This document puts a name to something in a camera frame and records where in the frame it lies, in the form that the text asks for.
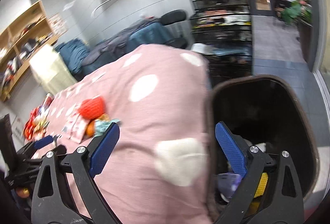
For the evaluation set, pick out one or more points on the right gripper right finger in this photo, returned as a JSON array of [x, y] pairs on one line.
[[269, 191]]

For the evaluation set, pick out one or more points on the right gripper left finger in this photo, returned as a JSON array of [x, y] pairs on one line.
[[52, 200]]

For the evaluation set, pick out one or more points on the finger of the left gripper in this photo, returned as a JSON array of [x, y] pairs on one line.
[[33, 146], [59, 150]]

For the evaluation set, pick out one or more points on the yellow foam fruit net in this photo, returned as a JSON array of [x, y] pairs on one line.
[[259, 193]]

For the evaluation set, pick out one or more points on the purple plastic snack bag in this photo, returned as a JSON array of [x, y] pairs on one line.
[[227, 184]]

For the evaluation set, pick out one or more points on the black trash bin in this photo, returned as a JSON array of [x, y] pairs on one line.
[[263, 109]]

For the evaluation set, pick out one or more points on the red snack bags pile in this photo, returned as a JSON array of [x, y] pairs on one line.
[[36, 126]]

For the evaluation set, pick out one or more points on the pink snack packet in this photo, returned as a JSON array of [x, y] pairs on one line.
[[75, 127]]

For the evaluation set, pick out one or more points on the orange peel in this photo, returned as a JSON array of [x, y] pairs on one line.
[[90, 127]]

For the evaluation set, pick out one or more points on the teal crumpled wrapper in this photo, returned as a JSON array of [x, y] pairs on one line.
[[100, 126]]

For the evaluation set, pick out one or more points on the orange foam fruit net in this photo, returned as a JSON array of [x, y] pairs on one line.
[[92, 108]]

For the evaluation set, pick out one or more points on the cream cloth on chair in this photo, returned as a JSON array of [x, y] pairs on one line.
[[50, 71]]

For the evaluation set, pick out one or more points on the pink polka dot bedspread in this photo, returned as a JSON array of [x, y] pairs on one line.
[[159, 169]]

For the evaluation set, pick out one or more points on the blue clothes pile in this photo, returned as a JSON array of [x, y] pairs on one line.
[[73, 53]]

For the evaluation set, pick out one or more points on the wooden bookshelf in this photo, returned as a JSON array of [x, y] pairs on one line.
[[20, 41]]

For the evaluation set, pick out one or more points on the grey blanket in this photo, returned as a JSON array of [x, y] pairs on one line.
[[118, 41]]

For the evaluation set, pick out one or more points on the blue covered massage bed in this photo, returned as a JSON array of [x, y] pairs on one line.
[[155, 33]]

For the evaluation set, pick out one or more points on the potted green plant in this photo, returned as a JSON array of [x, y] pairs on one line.
[[299, 10]]

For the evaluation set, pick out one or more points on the black wire shelf cart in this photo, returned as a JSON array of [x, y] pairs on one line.
[[223, 28]]

